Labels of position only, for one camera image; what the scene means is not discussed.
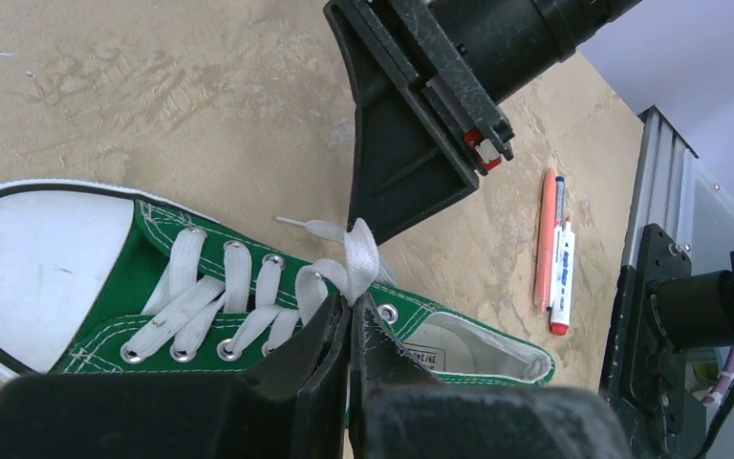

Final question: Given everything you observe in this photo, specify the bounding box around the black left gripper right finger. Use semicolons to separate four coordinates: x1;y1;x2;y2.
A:
349;294;632;458

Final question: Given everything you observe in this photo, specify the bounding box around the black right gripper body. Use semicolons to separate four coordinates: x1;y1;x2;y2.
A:
354;1;635;173

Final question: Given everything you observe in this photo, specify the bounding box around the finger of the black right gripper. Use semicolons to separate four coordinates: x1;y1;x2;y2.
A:
323;1;479;245

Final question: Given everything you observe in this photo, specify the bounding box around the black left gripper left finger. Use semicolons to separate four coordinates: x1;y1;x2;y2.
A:
0;295;351;458

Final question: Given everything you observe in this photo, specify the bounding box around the white shoelace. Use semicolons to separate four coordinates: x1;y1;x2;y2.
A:
119;219;397;364

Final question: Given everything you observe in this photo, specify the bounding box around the green canvas sneaker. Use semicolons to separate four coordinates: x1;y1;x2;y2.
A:
0;179;554;385

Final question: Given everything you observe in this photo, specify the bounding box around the orange marker pen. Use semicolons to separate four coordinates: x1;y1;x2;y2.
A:
533;168;556;316

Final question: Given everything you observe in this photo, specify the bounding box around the red white marker pen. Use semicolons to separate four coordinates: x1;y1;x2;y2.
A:
550;176;575;337

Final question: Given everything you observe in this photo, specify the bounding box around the silver aluminium frame rail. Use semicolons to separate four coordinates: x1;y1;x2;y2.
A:
621;106;698;267

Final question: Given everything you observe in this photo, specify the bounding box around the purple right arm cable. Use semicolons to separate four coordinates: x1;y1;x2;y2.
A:
701;344;734;406

